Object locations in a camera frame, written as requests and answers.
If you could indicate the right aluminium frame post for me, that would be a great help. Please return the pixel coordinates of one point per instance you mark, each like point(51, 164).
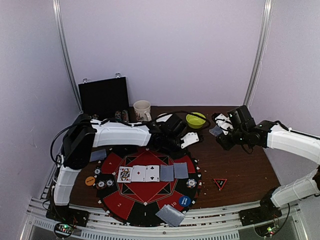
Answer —
point(261, 47)

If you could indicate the black poker chip case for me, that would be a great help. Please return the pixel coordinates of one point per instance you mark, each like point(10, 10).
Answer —
point(104, 97)

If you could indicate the face-down board card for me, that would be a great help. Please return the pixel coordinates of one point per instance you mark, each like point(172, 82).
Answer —
point(166, 173)
point(181, 170)

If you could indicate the white orange bowl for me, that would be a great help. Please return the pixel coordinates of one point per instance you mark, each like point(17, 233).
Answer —
point(163, 117)

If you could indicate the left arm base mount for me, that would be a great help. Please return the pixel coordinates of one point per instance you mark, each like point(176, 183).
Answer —
point(67, 215)

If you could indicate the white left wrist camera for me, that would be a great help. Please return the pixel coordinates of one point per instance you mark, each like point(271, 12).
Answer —
point(190, 138)

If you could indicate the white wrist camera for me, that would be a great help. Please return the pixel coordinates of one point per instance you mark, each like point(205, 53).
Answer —
point(222, 121)
point(190, 138)

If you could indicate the ace of diamonds card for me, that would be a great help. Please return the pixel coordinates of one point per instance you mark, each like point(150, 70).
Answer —
point(138, 173)

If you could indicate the white floral ceramic mug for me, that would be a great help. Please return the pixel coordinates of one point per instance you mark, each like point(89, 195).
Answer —
point(142, 110)

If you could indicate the round red black poker mat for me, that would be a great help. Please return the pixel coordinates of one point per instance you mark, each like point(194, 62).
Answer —
point(137, 203)

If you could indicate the stack of poker chips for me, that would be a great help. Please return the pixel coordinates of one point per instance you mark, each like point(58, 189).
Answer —
point(191, 183)

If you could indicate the poker chip stack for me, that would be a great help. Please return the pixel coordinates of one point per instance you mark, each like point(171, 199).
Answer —
point(101, 185)
point(109, 183)
point(97, 171)

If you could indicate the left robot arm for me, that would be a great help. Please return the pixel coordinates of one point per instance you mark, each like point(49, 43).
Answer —
point(165, 132)

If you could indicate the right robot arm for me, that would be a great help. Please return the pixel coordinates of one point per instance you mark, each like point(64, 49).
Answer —
point(238, 127)

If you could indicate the left aluminium frame post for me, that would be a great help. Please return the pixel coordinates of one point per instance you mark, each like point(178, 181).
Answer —
point(66, 57)

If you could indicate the aluminium frame post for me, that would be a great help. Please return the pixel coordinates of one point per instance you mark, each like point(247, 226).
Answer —
point(66, 57)
point(261, 47)

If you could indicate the ace of clubs card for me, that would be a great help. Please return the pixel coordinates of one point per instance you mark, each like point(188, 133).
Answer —
point(152, 173)

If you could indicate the blue small blind button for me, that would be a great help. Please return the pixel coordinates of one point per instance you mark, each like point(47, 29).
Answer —
point(184, 201)

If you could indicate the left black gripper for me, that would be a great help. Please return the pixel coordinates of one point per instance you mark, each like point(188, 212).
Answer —
point(176, 155)

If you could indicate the orange big blind button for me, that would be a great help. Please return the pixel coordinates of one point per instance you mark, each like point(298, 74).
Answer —
point(90, 181)

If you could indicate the face-down cards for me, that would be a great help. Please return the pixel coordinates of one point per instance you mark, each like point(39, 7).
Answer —
point(98, 155)

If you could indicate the face-down cards front edge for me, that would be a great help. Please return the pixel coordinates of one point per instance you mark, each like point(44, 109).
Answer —
point(170, 215)

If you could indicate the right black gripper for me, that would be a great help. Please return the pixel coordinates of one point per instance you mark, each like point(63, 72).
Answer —
point(223, 139)

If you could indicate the lime green bowl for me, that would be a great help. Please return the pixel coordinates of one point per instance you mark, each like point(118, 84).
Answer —
point(195, 120)

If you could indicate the queen of hearts card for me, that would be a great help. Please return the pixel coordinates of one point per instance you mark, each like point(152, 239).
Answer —
point(124, 174)

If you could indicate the grey card deck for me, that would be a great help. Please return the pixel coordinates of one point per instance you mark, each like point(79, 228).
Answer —
point(216, 131)

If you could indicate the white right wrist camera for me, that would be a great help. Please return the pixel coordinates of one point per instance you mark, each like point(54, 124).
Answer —
point(222, 121)

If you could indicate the black red triangular marker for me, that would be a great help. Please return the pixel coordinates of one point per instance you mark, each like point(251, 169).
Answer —
point(220, 182)

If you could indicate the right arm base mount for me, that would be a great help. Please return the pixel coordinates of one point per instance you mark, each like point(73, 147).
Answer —
point(258, 215)

